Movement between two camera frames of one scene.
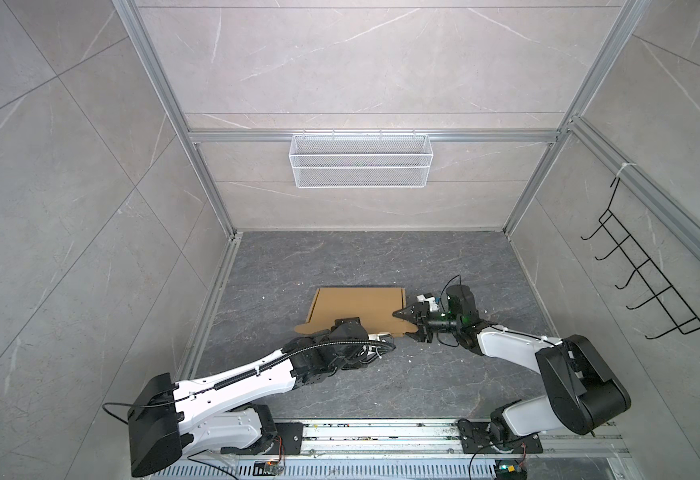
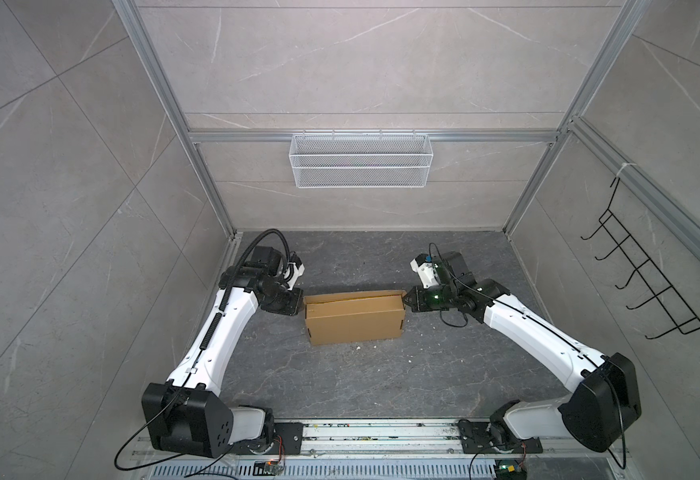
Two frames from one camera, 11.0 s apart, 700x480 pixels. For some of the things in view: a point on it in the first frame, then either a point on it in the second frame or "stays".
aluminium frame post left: [135, 25] stays
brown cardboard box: [375, 307] stays
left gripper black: [360, 362] to [293, 306]
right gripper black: [420, 312] to [418, 304]
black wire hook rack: [685, 319] stays
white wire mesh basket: [360, 161] stays
